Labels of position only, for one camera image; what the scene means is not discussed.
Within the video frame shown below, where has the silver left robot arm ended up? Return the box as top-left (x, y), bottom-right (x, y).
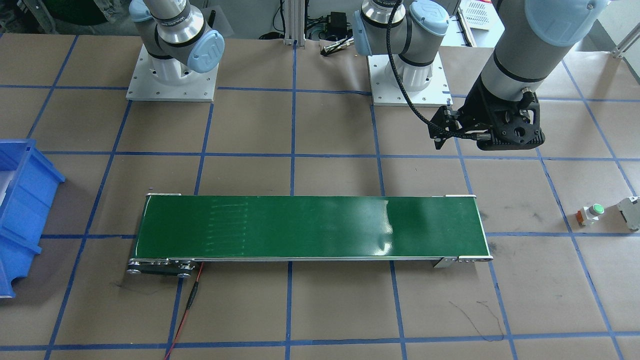
top-left (352, 0), bottom-right (608, 151)

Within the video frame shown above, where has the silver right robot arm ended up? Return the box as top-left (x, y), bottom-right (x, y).
top-left (128, 0), bottom-right (226, 74)

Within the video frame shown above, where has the black power adapter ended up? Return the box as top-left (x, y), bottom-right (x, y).
top-left (326, 11), bottom-right (348, 39)

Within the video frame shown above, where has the silver metal bar tool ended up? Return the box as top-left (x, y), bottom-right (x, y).
top-left (320, 36), bottom-right (355, 57)

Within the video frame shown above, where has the green conveyor belt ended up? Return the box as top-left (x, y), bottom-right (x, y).
top-left (126, 193), bottom-right (493, 278)

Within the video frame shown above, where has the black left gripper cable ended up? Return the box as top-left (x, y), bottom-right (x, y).
top-left (386, 0), bottom-right (491, 141)

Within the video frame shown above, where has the white circuit breaker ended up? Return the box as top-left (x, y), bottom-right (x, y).
top-left (616, 196), bottom-right (640, 232)

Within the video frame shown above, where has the blue plastic bin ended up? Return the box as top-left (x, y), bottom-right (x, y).
top-left (0, 139), bottom-right (66, 299)

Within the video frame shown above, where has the red black power cable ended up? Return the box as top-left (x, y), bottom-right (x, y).
top-left (164, 262), bottom-right (206, 360)

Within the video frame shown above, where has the green push button switch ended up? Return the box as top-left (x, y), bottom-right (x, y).
top-left (576, 203), bottom-right (605, 227)

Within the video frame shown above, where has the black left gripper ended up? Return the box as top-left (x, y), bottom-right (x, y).
top-left (429, 79), bottom-right (546, 151)

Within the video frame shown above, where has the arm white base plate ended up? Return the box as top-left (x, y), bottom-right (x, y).
top-left (366, 52), bottom-right (453, 108)
top-left (126, 45), bottom-right (219, 103)

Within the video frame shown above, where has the aluminium frame post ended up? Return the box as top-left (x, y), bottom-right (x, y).
top-left (282, 0), bottom-right (307, 48)

